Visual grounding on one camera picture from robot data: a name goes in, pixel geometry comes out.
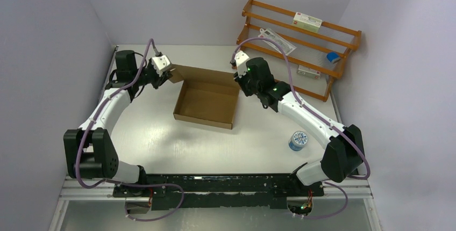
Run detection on orange wooden shelf rack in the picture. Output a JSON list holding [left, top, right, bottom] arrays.
[[236, 0, 362, 102]]

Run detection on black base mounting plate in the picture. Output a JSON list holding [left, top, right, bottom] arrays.
[[112, 173, 324, 211]]

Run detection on green white small box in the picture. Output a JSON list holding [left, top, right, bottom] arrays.
[[292, 12, 323, 33]]

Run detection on small white box lower shelf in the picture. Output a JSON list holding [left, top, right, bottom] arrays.
[[297, 65, 320, 80]]

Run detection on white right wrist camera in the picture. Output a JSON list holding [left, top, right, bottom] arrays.
[[230, 50, 250, 78]]

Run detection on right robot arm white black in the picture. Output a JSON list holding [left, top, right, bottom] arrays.
[[231, 53, 366, 196]]

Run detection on brown cardboard box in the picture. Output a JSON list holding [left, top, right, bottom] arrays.
[[169, 64, 240, 129]]

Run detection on clear plastic packaged item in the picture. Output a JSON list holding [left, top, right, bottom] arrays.
[[258, 28, 297, 55]]

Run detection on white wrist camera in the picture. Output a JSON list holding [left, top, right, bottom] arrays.
[[151, 55, 172, 76], [230, 50, 250, 78]]

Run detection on aluminium frame rails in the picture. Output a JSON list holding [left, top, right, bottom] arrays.
[[48, 174, 383, 231]]

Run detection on blue white eraser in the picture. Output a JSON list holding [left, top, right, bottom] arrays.
[[326, 52, 341, 64]]

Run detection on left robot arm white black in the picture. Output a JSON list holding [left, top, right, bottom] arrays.
[[63, 50, 172, 197]]

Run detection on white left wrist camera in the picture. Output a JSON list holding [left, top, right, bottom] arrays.
[[151, 55, 172, 76]]

